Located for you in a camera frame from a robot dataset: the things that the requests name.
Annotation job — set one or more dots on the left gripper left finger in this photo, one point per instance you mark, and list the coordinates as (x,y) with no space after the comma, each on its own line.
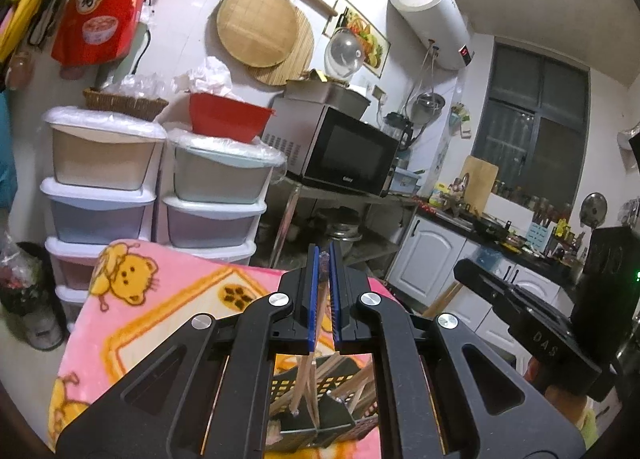
(205,391)

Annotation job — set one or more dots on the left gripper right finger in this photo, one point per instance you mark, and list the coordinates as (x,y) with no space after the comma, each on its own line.
(442,391)

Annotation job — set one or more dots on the chopsticks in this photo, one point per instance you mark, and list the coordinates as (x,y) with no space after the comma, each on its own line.
(353,388)
(319,302)
(307,377)

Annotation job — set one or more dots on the green sleeve forearm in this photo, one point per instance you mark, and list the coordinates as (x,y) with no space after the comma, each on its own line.
(587,426)

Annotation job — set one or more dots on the white kitchen cabinets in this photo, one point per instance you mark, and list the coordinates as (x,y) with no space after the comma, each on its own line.
(424,268)

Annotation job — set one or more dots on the right hand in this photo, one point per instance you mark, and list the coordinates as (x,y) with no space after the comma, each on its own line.
(572,407)

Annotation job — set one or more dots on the dark green utensil caddy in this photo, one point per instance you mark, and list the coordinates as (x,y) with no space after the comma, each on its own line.
(323,420)

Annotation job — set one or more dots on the pink cartoon bear blanket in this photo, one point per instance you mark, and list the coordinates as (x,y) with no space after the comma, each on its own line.
(140,294)

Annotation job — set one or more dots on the metal shelf rack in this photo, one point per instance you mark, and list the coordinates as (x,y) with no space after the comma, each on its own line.
(369,229)

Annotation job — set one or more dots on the stainless steel pots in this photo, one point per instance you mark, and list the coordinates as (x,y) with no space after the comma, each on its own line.
(343,227)

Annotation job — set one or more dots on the wooden cutting board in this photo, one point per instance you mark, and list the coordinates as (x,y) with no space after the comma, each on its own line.
(482,176)

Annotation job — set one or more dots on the right plastic drawer tower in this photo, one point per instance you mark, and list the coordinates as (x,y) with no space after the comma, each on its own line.
(211,194)

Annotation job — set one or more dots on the plastic drawer tower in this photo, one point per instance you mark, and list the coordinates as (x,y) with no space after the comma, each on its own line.
(211,194)
(100,186)

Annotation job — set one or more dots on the light blue appliance box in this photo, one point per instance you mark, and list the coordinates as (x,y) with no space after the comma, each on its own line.
(404,182)

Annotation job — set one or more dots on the left plastic drawer tower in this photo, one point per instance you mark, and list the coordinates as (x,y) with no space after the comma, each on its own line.
(100,186)

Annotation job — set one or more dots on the dark window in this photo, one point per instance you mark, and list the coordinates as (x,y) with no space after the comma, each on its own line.
(534,128)

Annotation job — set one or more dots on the black blender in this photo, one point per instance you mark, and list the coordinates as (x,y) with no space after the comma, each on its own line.
(398,127)

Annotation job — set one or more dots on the black microwave oven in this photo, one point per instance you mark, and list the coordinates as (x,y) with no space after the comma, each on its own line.
(328,148)

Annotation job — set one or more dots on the red plastic basin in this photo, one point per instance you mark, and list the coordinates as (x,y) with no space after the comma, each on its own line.
(222,117)

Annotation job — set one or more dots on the hanging steel colander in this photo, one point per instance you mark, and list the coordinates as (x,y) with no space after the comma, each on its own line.
(426,108)

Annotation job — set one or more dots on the teal bag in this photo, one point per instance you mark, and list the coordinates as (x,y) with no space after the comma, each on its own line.
(8,177)

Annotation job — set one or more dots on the wicker basket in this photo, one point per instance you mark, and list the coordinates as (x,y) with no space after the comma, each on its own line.
(138,107)

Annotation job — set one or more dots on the round bamboo mat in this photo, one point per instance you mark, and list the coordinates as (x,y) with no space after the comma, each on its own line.
(297,62)

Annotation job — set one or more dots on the glass pot lid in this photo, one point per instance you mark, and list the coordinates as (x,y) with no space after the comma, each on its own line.
(344,55)

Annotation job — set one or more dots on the round bamboo tray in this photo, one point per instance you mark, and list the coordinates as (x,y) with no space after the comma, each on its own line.
(258,33)

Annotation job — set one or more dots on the white water heater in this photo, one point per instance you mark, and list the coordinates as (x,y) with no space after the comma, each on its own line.
(439,23)

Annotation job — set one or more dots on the right food poster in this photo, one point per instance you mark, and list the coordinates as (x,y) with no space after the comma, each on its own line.
(376,47)

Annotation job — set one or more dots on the red gift bag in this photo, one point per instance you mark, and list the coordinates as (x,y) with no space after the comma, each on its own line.
(95,32)

